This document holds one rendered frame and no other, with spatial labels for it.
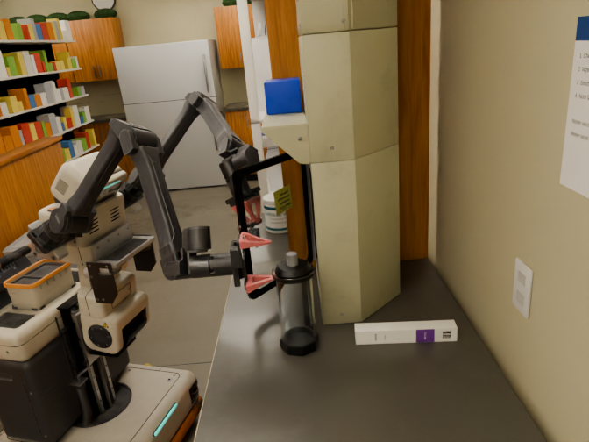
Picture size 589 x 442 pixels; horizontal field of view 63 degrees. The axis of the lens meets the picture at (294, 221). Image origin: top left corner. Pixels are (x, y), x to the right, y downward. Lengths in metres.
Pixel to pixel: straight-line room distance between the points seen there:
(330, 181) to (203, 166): 5.16
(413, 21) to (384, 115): 0.38
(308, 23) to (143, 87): 5.23
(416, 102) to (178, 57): 4.82
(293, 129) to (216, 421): 0.69
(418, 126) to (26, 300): 1.58
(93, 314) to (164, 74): 4.60
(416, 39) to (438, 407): 1.04
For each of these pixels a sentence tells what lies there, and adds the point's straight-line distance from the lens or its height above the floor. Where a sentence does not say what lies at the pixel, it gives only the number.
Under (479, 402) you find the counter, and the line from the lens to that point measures 1.18.
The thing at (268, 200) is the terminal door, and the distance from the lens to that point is 1.41.
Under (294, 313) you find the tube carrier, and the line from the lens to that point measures 1.22.
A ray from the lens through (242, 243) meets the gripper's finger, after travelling 1.15.
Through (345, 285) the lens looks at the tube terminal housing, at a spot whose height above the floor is 1.06.
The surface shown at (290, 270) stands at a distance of 1.17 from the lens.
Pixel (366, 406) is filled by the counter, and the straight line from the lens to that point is 1.14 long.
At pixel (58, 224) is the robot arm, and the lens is 1.61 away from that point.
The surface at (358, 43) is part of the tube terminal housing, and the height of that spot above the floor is 1.68.
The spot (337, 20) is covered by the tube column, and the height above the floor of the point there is 1.73.
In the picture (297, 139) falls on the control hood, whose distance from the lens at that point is 1.20.
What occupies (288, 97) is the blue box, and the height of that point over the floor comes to 1.55.
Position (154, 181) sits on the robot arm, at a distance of 1.32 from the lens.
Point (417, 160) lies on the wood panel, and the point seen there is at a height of 1.30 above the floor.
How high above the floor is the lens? 1.70
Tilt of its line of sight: 21 degrees down
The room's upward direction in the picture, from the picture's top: 5 degrees counter-clockwise
